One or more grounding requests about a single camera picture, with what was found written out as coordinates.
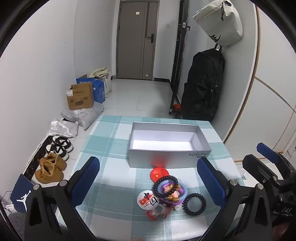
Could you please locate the white round badge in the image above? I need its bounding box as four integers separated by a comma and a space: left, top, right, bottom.
137, 191, 159, 211

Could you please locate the tan suede boot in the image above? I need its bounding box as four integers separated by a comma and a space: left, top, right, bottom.
40, 152, 67, 172
35, 162, 64, 183

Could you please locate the black metal rack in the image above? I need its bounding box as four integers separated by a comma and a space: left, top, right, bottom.
168, 0, 191, 116

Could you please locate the black bead bracelet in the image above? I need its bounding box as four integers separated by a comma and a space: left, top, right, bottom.
151, 175, 179, 200

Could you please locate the purple bowl with trinkets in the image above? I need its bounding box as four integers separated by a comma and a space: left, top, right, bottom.
154, 179, 188, 207

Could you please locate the green checked tablecloth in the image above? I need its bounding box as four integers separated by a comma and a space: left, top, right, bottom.
57, 115, 245, 241

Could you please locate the cream folded cloth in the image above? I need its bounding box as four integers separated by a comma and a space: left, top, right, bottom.
89, 67, 109, 79

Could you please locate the white hanging bag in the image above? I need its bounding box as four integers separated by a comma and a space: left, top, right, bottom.
192, 0, 243, 47

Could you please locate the blue paper bag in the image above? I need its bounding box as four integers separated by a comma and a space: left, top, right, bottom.
10, 174, 41, 214

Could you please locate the silver cardboard box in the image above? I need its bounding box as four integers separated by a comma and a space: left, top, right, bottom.
128, 122, 212, 168

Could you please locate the white wardrobe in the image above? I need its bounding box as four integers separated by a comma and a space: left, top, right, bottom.
223, 5, 296, 158

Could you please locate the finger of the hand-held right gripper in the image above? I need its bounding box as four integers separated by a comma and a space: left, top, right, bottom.
257, 143, 295, 173
242, 154, 279, 187

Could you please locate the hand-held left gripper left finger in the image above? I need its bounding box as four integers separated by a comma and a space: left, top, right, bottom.
24, 156, 100, 241

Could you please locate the black backpack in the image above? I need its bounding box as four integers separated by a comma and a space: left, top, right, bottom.
180, 44, 225, 122

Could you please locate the large grey plastic parcel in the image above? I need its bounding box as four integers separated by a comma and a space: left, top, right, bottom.
60, 102, 105, 130

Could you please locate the black spiral hair tie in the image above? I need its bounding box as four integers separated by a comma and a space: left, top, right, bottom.
182, 193, 207, 216

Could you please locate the red round badge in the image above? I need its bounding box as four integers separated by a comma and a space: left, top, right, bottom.
150, 166, 170, 182

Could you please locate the white tote bag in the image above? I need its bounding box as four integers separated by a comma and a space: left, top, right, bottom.
102, 75, 113, 98

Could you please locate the small grey plastic parcel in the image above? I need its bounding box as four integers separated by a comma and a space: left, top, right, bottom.
48, 119, 79, 138

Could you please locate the red and white charm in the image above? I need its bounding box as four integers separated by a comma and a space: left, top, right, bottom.
147, 205, 168, 219

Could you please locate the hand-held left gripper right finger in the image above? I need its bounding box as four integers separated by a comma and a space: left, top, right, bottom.
196, 158, 273, 241

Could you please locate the grey-brown door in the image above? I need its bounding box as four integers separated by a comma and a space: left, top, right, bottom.
115, 0, 160, 81

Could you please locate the brown cardboard box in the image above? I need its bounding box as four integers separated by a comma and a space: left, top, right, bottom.
65, 83, 95, 110

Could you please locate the black and white sneaker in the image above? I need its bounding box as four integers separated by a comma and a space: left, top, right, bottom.
51, 136, 74, 153
46, 144, 70, 161

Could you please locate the blue cardboard box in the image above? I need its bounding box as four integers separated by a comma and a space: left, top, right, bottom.
76, 74, 105, 104

